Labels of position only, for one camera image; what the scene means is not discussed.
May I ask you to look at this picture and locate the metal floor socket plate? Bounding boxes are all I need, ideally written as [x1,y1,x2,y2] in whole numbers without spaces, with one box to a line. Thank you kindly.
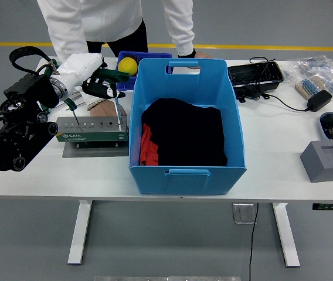
[232,203,258,225]

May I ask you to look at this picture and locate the white bead bracelet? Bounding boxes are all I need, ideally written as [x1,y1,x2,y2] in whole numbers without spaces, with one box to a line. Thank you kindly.
[86,98,108,111]

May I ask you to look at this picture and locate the yellow lemon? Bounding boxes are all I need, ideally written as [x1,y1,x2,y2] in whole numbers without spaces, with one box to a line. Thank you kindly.
[118,57,138,76]

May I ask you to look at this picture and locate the red cloth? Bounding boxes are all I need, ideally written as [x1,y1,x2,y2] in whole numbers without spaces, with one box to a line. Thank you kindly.
[138,123,159,167]

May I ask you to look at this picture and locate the black floor cable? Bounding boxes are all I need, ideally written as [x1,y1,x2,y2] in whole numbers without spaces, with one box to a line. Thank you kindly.
[247,203,260,281]

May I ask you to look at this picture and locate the small blue parts bin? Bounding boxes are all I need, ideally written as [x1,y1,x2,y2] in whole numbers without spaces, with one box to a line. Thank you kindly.
[115,51,173,91]

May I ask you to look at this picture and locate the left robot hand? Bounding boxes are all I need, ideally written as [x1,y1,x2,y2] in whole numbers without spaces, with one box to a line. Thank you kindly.
[50,52,127,100]

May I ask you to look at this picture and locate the clear plastic parts bags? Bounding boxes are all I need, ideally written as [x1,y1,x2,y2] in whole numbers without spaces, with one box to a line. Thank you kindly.
[283,54,333,101]

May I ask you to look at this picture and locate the white table leg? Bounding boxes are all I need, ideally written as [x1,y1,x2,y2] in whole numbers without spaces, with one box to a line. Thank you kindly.
[67,200,93,266]
[271,203,301,268]

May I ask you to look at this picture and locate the green SATA tool holder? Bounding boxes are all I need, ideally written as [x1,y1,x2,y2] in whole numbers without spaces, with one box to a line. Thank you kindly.
[55,116,130,143]

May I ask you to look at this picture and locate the person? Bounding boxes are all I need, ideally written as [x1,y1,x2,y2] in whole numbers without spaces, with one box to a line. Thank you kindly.
[36,0,214,118]

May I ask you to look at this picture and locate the person's left hand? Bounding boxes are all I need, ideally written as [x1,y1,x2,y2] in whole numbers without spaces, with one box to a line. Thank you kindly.
[184,51,214,70]

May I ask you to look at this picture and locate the black cloth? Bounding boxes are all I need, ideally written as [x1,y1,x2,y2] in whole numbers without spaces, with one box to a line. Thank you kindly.
[141,98,229,167]

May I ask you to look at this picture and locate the taped resistor strip bundle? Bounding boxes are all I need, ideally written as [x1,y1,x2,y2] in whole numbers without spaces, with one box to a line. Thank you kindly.
[294,76,328,99]

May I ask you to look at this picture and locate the black power adapter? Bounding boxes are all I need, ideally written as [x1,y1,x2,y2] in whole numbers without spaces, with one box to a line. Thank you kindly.
[306,90,332,112]

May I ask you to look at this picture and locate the shiny black plastic tray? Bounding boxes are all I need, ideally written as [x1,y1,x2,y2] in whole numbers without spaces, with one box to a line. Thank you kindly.
[227,61,285,88]

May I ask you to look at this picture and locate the person's right hand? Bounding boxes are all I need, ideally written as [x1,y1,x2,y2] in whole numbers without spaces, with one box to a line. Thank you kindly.
[89,98,128,118]

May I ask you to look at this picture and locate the large green T-handle wrench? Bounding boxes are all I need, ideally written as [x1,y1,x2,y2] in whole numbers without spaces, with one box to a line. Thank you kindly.
[96,67,132,127]

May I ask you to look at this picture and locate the large blue storage box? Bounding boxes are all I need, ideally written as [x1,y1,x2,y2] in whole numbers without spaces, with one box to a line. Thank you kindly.
[128,57,248,196]

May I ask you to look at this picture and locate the thin black cable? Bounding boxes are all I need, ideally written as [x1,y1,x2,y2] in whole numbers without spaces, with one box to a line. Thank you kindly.
[249,56,278,94]

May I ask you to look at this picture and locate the grey hollow cube block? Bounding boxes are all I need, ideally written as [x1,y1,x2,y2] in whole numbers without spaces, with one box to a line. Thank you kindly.
[299,140,333,183]

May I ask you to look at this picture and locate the black adapter cord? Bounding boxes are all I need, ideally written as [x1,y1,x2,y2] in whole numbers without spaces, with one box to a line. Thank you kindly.
[264,92,310,112]

